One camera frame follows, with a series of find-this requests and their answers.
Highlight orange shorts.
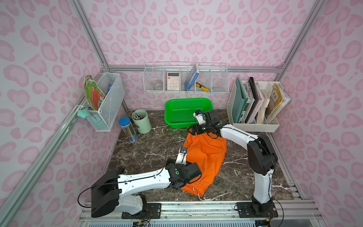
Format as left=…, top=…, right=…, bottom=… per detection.
left=182, top=133, right=227, bottom=197

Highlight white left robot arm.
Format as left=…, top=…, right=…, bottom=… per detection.
left=91, top=163, right=202, bottom=218

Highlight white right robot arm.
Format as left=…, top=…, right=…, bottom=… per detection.
left=192, top=110, right=278, bottom=218

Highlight teal folder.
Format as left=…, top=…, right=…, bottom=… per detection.
left=232, top=78, right=249, bottom=123

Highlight green plastic basket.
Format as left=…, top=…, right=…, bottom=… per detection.
left=164, top=98, right=213, bottom=129

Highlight yellow utility knife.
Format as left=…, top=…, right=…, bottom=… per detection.
left=196, top=83, right=210, bottom=92

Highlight white file organizer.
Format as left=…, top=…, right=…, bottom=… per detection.
left=226, top=82, right=280, bottom=133

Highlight blue book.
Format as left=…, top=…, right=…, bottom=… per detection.
left=184, top=63, right=199, bottom=92

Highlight black notebook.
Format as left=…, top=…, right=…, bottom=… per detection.
left=245, top=77, right=259, bottom=123

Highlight pink calculator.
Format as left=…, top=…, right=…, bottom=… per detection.
left=166, top=72, right=180, bottom=91

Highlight glass jar on shelf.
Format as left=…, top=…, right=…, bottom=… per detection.
left=152, top=80, right=164, bottom=91

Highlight yellow brown booklet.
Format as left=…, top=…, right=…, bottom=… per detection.
left=266, top=83, right=283, bottom=115

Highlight mint green pen cup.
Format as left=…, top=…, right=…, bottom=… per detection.
left=131, top=109, right=152, bottom=134

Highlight clear tube blue label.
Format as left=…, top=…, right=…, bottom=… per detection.
left=118, top=117, right=138, bottom=142

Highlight white mesh side basket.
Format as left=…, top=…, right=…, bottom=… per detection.
left=86, top=72, right=125, bottom=132

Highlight green red snack packet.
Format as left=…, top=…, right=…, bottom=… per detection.
left=84, top=75, right=106, bottom=111

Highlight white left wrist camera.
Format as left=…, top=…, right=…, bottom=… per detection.
left=175, top=147, right=188, bottom=165

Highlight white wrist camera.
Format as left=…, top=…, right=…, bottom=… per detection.
left=175, top=147, right=188, bottom=165
left=193, top=110, right=206, bottom=125

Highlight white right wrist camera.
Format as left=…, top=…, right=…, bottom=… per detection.
left=193, top=110, right=206, bottom=125

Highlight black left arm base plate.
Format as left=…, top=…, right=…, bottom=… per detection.
left=122, top=203, right=162, bottom=220

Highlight white wire wall shelf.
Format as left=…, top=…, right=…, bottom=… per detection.
left=142, top=61, right=229, bottom=94

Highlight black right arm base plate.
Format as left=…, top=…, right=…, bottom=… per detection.
left=234, top=201, right=279, bottom=219

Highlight mint green wall hook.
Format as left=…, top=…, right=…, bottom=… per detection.
left=77, top=108, right=90, bottom=119

